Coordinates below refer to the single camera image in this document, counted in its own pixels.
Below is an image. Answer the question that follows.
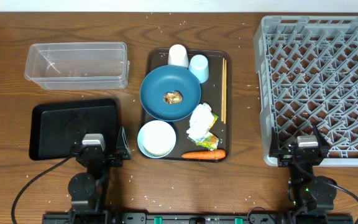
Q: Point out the clear plastic bin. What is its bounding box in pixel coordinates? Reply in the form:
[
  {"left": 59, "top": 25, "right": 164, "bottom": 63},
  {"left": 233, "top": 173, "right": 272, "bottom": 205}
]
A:
[{"left": 24, "top": 42, "right": 130, "bottom": 90}]

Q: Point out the light blue plastic cup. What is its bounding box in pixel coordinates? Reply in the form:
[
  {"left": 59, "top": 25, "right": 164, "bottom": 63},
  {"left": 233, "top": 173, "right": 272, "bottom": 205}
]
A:
[{"left": 188, "top": 54, "right": 209, "bottom": 83}]

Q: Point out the left wooden chopstick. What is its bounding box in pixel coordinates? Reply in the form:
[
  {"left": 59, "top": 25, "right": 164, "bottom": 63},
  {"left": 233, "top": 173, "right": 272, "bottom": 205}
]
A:
[{"left": 221, "top": 58, "right": 226, "bottom": 123}]

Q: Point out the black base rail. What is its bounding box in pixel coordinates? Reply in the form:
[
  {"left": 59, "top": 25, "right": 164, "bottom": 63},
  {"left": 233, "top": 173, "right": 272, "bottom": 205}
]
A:
[{"left": 41, "top": 212, "right": 354, "bottom": 224}]

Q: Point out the right black cable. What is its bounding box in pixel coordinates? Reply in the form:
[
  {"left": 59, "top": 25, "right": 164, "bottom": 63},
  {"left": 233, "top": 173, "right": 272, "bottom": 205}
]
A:
[{"left": 292, "top": 155, "right": 358, "bottom": 224}]

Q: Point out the wooden chopstick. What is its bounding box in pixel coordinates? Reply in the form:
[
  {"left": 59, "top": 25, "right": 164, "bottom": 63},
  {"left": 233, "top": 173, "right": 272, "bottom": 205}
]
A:
[
  {"left": 223, "top": 59, "right": 227, "bottom": 124},
  {"left": 221, "top": 58, "right": 226, "bottom": 123}
]

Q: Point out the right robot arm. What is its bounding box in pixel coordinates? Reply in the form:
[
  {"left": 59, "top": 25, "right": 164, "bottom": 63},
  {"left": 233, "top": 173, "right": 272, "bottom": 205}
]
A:
[{"left": 268, "top": 126, "right": 337, "bottom": 223}]

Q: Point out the crumpled white napkin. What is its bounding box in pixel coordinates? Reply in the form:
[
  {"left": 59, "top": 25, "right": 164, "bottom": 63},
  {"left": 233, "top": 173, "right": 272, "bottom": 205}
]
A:
[{"left": 186, "top": 103, "right": 216, "bottom": 141}]

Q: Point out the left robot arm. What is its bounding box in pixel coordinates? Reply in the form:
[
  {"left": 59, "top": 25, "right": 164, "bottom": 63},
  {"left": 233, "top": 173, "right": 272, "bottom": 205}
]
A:
[{"left": 68, "top": 127, "right": 131, "bottom": 223}]

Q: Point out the light blue bowl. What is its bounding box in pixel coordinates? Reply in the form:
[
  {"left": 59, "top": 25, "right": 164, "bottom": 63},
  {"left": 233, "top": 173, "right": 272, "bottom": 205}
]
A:
[{"left": 137, "top": 119, "right": 177, "bottom": 159}]

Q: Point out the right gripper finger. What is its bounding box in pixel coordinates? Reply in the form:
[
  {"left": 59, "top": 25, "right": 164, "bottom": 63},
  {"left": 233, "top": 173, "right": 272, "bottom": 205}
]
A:
[
  {"left": 269, "top": 128, "right": 280, "bottom": 151},
  {"left": 313, "top": 125, "right": 329, "bottom": 149}
]

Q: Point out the black waste tray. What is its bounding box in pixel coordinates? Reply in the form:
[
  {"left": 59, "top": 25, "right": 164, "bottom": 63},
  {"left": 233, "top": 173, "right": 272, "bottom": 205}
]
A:
[{"left": 29, "top": 98, "right": 119, "bottom": 161}]

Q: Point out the green snack wrapper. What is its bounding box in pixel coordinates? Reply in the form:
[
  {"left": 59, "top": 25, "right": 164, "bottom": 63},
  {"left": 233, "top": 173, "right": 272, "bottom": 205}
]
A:
[{"left": 188, "top": 114, "right": 219, "bottom": 151}]

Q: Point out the right wooden chopstick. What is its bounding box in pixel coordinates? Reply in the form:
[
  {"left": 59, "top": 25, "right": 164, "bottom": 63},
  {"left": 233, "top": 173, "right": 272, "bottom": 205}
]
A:
[{"left": 223, "top": 59, "right": 227, "bottom": 124}]

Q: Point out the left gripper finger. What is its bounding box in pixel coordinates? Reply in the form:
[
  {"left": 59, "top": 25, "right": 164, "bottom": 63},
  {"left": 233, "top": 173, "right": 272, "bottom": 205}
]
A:
[
  {"left": 116, "top": 126, "right": 131, "bottom": 154},
  {"left": 73, "top": 129, "right": 89, "bottom": 149}
]

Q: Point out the dark blue plate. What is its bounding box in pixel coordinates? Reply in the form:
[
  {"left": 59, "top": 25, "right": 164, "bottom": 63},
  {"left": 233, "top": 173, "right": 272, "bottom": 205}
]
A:
[{"left": 140, "top": 65, "right": 201, "bottom": 121}]

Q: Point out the golden brown food scrap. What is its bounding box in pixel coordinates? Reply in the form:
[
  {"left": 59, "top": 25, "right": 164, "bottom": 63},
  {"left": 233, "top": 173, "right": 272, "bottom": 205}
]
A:
[{"left": 163, "top": 91, "right": 183, "bottom": 105}]

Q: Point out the white plastic cup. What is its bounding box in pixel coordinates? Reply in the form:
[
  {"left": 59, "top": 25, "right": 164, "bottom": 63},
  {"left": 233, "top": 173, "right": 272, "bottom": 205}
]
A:
[{"left": 168, "top": 44, "right": 189, "bottom": 68}]

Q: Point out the grey dishwasher rack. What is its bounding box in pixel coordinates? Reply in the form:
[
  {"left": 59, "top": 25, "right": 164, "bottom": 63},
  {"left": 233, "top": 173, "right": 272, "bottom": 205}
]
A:
[{"left": 254, "top": 16, "right": 358, "bottom": 167}]

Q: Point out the orange carrot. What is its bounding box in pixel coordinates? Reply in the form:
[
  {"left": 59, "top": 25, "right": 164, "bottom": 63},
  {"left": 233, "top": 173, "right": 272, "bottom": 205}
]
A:
[{"left": 181, "top": 149, "right": 226, "bottom": 160}]

